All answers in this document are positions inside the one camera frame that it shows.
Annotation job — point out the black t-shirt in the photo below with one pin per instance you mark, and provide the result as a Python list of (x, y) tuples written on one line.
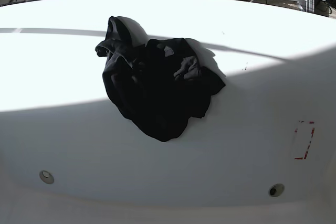
[(159, 85)]

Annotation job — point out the red tape rectangle marking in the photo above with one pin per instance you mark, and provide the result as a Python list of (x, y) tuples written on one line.
[(302, 139)]

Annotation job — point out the right round table grommet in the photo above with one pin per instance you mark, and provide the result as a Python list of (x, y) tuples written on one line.
[(276, 190)]

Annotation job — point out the round table grommet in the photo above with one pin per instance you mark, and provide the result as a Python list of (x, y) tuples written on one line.
[(46, 177), (276, 190)]

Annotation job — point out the left round table grommet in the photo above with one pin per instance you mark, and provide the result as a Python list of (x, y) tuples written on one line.
[(46, 177)]

